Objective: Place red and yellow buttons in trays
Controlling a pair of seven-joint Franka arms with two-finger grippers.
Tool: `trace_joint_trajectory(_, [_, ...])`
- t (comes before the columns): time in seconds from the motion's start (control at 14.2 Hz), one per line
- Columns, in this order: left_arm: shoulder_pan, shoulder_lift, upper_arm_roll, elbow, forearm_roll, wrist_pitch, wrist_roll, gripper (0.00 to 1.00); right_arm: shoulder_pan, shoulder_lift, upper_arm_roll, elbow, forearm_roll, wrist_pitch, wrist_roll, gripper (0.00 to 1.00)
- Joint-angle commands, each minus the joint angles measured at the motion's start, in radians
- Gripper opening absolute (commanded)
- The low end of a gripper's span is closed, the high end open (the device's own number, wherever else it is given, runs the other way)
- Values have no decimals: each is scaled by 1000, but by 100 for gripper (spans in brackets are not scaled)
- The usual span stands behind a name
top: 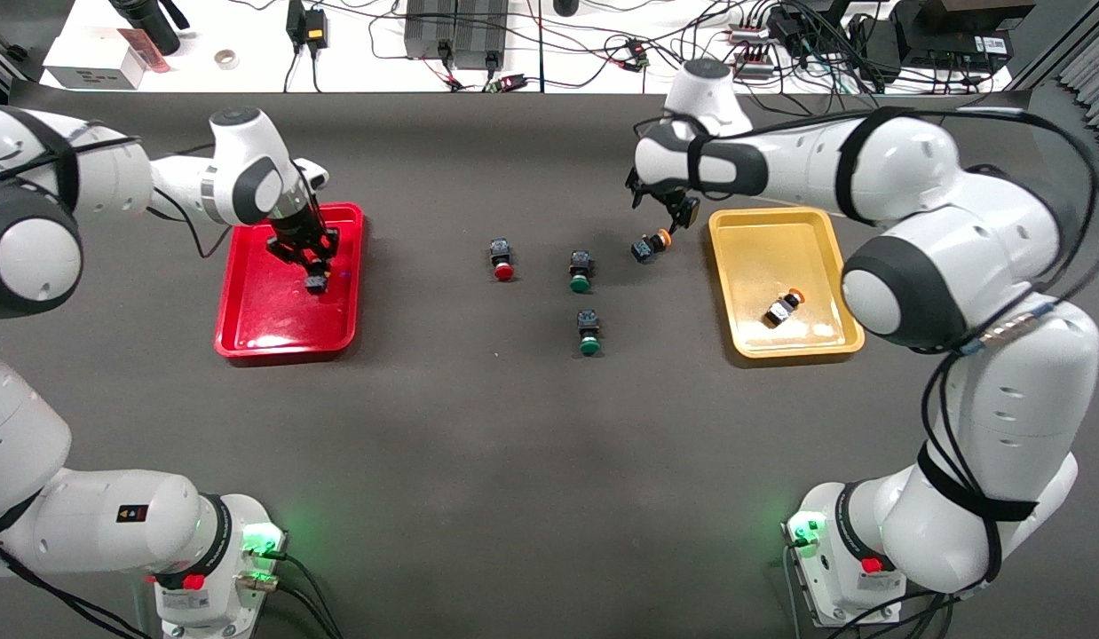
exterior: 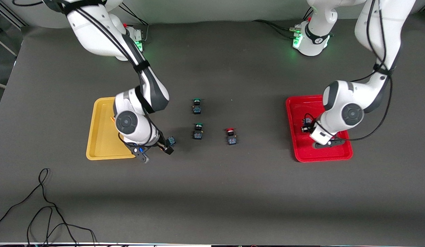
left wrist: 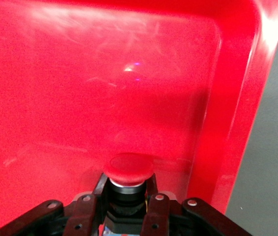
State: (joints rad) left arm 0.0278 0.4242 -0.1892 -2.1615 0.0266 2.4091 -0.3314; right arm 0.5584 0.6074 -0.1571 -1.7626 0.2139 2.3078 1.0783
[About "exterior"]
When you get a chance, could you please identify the black left base cables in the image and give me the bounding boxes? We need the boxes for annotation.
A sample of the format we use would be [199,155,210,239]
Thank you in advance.
[252,8,314,39]

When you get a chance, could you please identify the black base cables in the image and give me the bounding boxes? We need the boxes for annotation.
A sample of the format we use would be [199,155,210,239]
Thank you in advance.
[118,4,150,44]
[252,8,314,39]

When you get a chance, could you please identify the yellow plastic tray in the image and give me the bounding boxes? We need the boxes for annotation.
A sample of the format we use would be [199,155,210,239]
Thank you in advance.
[86,97,137,161]

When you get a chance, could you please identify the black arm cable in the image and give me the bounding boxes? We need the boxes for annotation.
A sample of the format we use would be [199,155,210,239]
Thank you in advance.
[346,0,394,142]
[12,0,166,146]

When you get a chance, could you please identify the aluminium frame profile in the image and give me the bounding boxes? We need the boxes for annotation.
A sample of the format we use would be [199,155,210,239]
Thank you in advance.
[0,3,28,28]

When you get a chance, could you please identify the black right base cables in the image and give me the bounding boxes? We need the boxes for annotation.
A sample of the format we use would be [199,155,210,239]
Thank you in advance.
[118,4,150,44]

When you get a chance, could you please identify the red plastic tray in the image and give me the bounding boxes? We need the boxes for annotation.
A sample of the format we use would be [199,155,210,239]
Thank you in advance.
[286,95,353,162]

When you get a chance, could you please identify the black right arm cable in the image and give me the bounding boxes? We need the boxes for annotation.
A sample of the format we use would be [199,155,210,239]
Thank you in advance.
[12,0,166,146]

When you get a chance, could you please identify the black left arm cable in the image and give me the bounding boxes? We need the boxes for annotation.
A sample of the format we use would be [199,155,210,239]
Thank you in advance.
[346,0,394,142]

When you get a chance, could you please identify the loose black cable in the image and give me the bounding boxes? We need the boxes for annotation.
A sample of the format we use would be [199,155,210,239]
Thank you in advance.
[0,168,97,247]

